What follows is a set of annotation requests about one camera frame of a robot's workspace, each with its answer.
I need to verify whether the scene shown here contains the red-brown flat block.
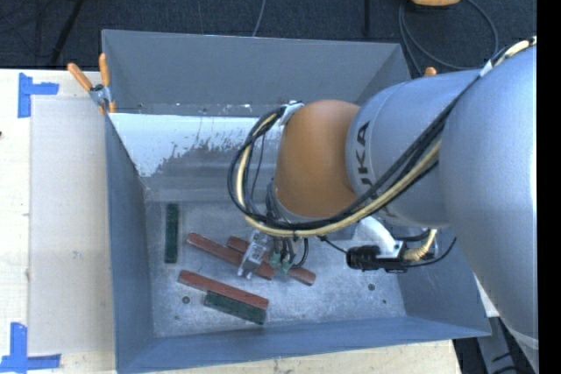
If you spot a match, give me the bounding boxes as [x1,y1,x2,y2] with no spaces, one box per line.
[186,231,276,281]
[225,235,317,287]
[176,269,270,312]

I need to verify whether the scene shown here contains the black cylinder on white bracket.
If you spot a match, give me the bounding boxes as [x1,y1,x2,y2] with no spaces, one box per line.
[345,215,409,275]

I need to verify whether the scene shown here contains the dark green flat block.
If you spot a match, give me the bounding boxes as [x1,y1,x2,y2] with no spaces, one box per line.
[202,290,268,326]
[164,202,181,265]

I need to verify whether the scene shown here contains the grey metal bin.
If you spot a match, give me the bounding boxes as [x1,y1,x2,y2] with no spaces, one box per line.
[100,29,493,374]

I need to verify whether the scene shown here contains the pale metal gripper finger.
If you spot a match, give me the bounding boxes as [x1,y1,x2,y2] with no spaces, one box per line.
[245,248,269,280]
[237,243,260,277]

